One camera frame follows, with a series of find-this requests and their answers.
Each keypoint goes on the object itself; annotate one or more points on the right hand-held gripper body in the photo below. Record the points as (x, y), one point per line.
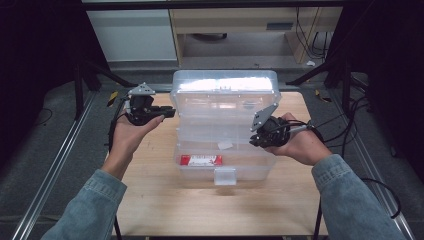
(271, 130)

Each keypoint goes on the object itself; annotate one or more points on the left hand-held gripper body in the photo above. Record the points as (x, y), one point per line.
(140, 108)

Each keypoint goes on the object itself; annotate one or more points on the clear plastic storage box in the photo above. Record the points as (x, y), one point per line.
(223, 100)

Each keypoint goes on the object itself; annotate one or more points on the person's right hand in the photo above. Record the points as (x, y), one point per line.
(303, 143)

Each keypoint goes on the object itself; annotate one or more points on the person's left hand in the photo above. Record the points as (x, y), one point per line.
(125, 143)

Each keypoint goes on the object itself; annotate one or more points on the yellow and black tape strip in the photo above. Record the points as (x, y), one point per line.
(112, 98)
(322, 96)

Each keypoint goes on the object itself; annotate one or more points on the small white card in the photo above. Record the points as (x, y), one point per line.
(225, 145)

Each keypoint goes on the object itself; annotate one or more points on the black metal stand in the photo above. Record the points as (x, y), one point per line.
(346, 83)
(80, 90)

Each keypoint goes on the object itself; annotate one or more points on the white cabinet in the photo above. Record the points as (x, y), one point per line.
(133, 35)

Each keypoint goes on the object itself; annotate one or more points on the small white floor scrap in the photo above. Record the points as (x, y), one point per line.
(310, 63)

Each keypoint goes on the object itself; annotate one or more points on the light wooden desk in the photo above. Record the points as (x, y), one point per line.
(233, 20)

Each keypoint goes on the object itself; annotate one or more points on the short metal cross rail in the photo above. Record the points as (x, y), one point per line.
(163, 87)

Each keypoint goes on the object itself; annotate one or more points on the long metal floor rail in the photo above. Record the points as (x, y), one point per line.
(53, 166)
(370, 160)

